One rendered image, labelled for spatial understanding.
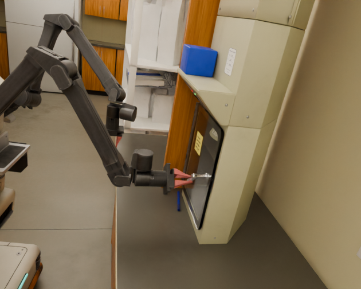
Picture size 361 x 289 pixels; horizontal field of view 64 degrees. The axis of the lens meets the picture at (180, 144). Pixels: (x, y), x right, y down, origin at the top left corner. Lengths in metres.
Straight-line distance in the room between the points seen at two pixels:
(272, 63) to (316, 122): 0.43
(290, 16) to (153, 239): 0.84
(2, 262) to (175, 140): 1.24
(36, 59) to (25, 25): 4.91
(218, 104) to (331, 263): 0.70
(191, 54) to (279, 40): 0.29
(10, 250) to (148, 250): 1.16
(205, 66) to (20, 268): 1.50
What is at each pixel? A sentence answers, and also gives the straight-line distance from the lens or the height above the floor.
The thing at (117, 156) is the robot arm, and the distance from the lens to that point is 0.97.
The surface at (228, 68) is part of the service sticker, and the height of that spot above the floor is 1.56.
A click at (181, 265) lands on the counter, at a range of 1.04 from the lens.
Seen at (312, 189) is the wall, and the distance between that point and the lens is 1.24.
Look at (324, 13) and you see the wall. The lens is 1.35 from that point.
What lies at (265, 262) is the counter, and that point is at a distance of 1.16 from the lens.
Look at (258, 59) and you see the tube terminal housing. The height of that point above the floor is 1.61.
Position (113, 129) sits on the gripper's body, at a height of 1.19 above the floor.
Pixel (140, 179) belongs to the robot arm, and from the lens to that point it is 0.98.
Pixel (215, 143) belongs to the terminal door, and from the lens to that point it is 0.94.
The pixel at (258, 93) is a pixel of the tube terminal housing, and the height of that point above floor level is 1.52.
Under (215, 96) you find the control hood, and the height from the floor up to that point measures 1.50.
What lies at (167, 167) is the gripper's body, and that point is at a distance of 1.00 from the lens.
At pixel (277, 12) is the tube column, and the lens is 0.88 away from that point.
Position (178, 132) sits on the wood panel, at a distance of 1.26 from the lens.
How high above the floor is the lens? 1.69
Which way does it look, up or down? 24 degrees down
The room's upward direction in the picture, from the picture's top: 10 degrees clockwise
